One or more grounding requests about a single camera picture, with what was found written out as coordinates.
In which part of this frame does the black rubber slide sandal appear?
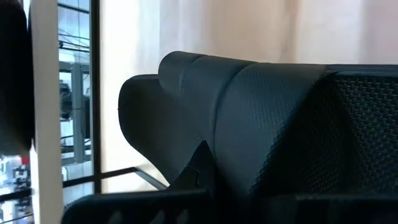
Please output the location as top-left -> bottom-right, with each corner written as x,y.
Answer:
117,50 -> 398,200
0,0 -> 35,155

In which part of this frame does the wooden shelf with black frame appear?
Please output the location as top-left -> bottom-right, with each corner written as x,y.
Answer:
0,0 -> 169,224

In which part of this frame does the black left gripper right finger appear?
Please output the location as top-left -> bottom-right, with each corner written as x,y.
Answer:
248,194 -> 398,224

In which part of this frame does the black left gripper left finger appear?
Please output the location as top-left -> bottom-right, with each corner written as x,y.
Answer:
61,140 -> 218,224

